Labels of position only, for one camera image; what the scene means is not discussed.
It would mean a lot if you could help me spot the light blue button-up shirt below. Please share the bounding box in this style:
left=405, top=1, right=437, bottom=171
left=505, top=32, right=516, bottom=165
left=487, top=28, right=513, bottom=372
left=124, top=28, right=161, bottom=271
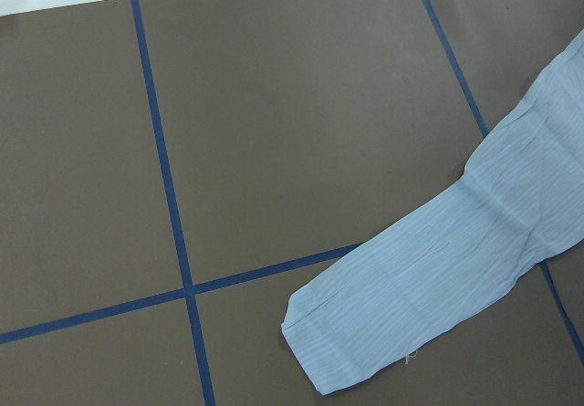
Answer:
left=281, top=36, right=583, bottom=395

